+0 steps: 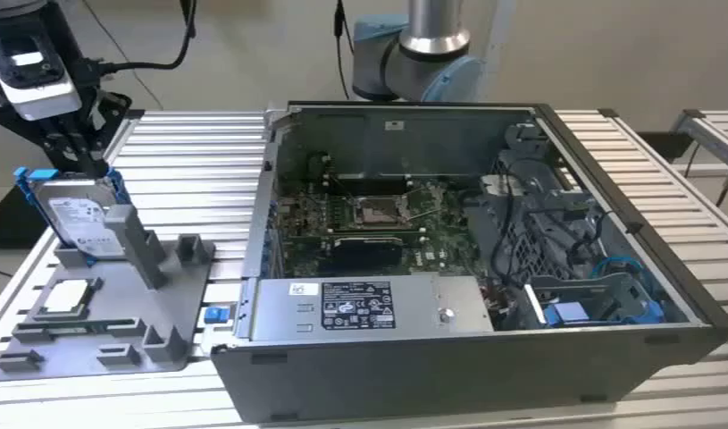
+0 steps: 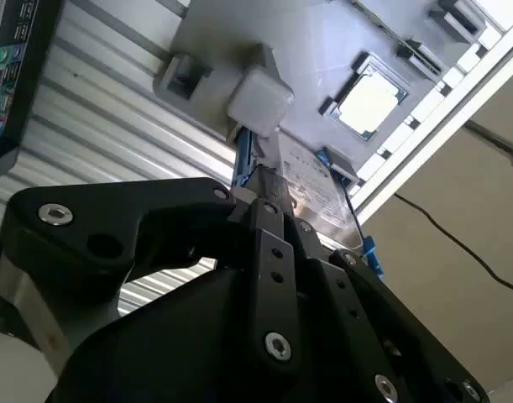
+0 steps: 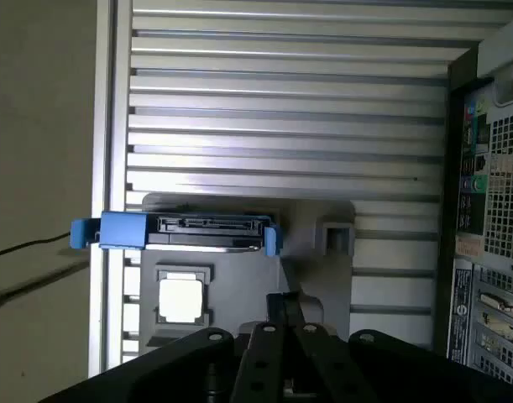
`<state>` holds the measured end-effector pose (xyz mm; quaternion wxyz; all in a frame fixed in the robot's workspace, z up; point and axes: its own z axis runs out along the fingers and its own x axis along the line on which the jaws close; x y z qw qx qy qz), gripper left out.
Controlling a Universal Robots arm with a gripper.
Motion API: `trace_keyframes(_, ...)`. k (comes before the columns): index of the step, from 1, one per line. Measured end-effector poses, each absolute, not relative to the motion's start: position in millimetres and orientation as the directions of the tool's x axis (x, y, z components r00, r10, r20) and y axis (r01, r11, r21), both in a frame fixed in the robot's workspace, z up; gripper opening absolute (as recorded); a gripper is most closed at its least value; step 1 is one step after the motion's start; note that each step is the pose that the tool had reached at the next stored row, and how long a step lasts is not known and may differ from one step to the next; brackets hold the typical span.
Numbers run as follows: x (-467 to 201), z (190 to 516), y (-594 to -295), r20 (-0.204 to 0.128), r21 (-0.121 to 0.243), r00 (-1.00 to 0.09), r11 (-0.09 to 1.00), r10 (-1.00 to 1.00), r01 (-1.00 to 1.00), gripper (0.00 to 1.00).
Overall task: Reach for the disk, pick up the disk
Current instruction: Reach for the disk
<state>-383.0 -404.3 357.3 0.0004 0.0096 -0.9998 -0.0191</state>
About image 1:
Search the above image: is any black box under table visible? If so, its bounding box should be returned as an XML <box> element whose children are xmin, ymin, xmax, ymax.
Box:
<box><xmin>636</xmin><ymin>131</ymin><xmax>692</xmax><ymax>163</ymax></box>

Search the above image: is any short black wire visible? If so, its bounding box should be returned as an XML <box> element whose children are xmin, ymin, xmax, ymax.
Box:
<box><xmin>568</xmin><ymin>209</ymin><xmax>615</xmax><ymax>265</ymax></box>

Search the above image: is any green motherboard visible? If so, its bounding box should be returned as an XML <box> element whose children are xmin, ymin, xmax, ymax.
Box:
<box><xmin>276</xmin><ymin>178</ymin><xmax>489</xmax><ymax>278</ymax></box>

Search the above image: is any metal slat side table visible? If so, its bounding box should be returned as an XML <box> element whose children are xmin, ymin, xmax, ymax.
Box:
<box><xmin>669</xmin><ymin>108</ymin><xmax>728</xmax><ymax>178</ymax></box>

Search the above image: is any black RAM slot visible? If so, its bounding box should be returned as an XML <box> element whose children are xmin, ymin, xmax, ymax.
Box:
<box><xmin>324</xmin><ymin>172</ymin><xmax>413</xmax><ymax>185</ymax></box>

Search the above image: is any thin metal locking lever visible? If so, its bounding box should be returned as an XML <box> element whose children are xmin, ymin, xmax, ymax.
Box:
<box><xmin>329</xmin><ymin>173</ymin><xmax>357</xmax><ymax>200</ymax></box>

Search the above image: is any hard disk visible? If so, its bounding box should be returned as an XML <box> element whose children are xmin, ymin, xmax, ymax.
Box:
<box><xmin>14</xmin><ymin>167</ymin><xmax>132</xmax><ymax>269</ymax></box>

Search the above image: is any black camera cable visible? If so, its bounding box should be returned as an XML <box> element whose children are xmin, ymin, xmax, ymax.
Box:
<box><xmin>80</xmin><ymin>0</ymin><xmax>199</xmax><ymax>80</ymax></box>

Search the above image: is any grey plastic parts rack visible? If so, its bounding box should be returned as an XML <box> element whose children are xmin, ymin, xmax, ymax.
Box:
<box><xmin>0</xmin><ymin>205</ymin><xmax>219</xmax><ymax>382</ymax></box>

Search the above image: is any black hanging cable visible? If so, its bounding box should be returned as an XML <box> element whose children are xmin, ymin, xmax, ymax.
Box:
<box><xmin>332</xmin><ymin>0</ymin><xmax>353</xmax><ymax>100</ymax></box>

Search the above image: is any blue carrier in disk bay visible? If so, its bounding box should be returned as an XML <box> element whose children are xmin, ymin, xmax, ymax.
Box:
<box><xmin>541</xmin><ymin>301</ymin><xmax>663</xmax><ymax>324</ymax></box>

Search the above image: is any black graphics card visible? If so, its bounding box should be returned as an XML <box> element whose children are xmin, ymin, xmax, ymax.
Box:
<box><xmin>331</xmin><ymin>235</ymin><xmax>405</xmax><ymax>274</ymax></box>

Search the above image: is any blue wire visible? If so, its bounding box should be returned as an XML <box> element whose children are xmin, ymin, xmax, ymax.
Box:
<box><xmin>593</xmin><ymin>255</ymin><xmax>645</xmax><ymax>291</ymax></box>

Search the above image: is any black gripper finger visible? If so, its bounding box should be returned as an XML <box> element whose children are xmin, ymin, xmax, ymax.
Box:
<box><xmin>0</xmin><ymin>96</ymin><xmax>88</xmax><ymax>173</ymax></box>
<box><xmin>71</xmin><ymin>88</ymin><xmax>132</xmax><ymax>179</ymax></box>

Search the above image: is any CPU socket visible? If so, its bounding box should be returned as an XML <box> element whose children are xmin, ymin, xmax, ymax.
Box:
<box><xmin>351</xmin><ymin>194</ymin><xmax>412</xmax><ymax>227</ymax></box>

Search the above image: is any green RAM stick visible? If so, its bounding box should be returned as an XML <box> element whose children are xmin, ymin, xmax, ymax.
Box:
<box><xmin>14</xmin><ymin>317</ymin><xmax>141</xmax><ymax>334</ymax></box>

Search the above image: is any silver CPU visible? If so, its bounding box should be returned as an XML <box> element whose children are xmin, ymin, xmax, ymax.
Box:
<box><xmin>32</xmin><ymin>280</ymin><xmax>100</xmax><ymax>319</ymax></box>

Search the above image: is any open grey PC case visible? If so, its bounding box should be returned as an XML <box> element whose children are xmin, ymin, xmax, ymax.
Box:
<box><xmin>211</xmin><ymin>100</ymin><xmax>728</xmax><ymax>424</ymax></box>

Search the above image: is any grey metal drive cage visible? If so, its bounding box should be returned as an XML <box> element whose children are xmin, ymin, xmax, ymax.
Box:
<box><xmin>464</xmin><ymin>149</ymin><xmax>603</xmax><ymax>287</ymax></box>

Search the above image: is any silver power supply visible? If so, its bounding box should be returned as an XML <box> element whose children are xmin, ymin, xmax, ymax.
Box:
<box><xmin>248</xmin><ymin>275</ymin><xmax>496</xmax><ymax>343</ymax></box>

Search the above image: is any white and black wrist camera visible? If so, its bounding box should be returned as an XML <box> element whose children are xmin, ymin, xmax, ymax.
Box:
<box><xmin>0</xmin><ymin>31</ymin><xmax>84</xmax><ymax>121</ymax></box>

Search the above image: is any long black wire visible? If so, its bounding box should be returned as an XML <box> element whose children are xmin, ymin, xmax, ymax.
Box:
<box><xmin>491</xmin><ymin>156</ymin><xmax>541</xmax><ymax>287</ymax></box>

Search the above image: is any black floor stand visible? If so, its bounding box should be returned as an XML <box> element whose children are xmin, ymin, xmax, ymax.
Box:
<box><xmin>0</xmin><ymin>178</ymin><xmax>59</xmax><ymax>249</ymax></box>

